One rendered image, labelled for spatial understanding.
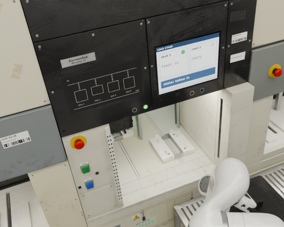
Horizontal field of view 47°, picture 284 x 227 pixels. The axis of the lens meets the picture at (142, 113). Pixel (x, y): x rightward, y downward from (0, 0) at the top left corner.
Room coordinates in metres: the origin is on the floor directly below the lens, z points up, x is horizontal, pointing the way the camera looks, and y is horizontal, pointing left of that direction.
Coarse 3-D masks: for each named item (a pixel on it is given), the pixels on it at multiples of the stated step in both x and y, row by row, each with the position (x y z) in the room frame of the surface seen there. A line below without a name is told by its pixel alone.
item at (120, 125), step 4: (120, 120) 1.63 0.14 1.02; (124, 120) 1.64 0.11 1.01; (128, 120) 1.65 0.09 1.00; (132, 120) 1.66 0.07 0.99; (112, 124) 1.62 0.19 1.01; (116, 124) 1.62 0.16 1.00; (120, 124) 1.63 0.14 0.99; (124, 124) 1.64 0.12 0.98; (128, 124) 1.65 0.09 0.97; (132, 124) 1.66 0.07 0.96; (112, 128) 1.62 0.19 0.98; (116, 128) 1.62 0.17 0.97; (120, 128) 1.63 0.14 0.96; (124, 128) 1.64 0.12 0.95; (128, 128) 1.65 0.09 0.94; (112, 132) 1.61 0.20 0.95; (124, 132) 1.65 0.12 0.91
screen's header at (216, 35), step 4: (204, 36) 1.23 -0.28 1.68; (208, 36) 1.23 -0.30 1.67; (212, 36) 1.24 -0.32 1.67; (216, 36) 1.24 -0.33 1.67; (188, 40) 1.20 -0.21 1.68; (192, 40) 1.21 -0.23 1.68; (196, 40) 1.21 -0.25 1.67; (200, 40) 1.22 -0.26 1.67; (204, 40) 1.23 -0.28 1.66; (172, 44) 1.18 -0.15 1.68; (176, 44) 1.19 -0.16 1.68; (180, 44) 1.19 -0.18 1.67; (184, 44) 1.20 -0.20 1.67; (156, 48) 1.16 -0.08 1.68; (160, 48) 1.17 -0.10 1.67; (164, 48) 1.17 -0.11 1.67; (168, 48) 1.18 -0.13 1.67
